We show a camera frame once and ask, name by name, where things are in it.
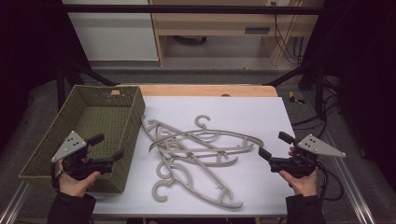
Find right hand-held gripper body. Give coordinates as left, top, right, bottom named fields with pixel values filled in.
left=269, top=133, right=347, bottom=179

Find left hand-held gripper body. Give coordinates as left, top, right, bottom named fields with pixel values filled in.
left=50, top=130, right=115, bottom=182

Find green woven basket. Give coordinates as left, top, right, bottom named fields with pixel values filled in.
left=18, top=84, right=147, bottom=194

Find grey plastic clothes hanger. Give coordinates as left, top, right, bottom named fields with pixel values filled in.
left=148, top=114, right=265, bottom=157
left=140, top=115, right=244, bottom=210
left=155, top=148, right=239, bottom=181
left=150, top=161, right=195, bottom=203

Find person's right hand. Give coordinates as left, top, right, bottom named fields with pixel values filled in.
left=278, top=170, right=319, bottom=198

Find person's left hand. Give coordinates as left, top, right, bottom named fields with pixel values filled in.
left=57, top=162, right=103, bottom=199

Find yellow and black tool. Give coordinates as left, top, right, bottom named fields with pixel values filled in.
left=288, top=91, right=306, bottom=105

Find white table mat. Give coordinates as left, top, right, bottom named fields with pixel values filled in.
left=92, top=95, right=296, bottom=217

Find black stand leg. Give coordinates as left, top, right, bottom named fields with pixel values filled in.
left=266, top=61, right=329, bottom=121
left=56, top=60, right=119, bottom=110

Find black curtain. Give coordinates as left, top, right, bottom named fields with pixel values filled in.
left=0, top=0, right=92, bottom=152
left=300, top=0, right=396, bottom=190

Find white cabinet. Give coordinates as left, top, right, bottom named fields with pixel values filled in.
left=61, top=0, right=160, bottom=63

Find wooden desk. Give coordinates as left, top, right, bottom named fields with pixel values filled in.
left=148, top=0, right=325, bottom=67

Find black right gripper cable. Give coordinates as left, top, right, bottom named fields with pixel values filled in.
left=317, top=161, right=346, bottom=203

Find black floor cables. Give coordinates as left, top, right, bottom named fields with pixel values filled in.
left=291, top=77, right=341, bottom=131

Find aluminium rail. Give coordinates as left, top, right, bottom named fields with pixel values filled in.
left=0, top=181, right=34, bottom=224
left=317, top=130, right=377, bottom=224

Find black hanging desk cables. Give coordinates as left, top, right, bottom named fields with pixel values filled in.
left=273, top=2, right=305, bottom=65

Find black horizontal frame bar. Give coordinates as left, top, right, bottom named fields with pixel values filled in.
left=60, top=4, right=325, bottom=15

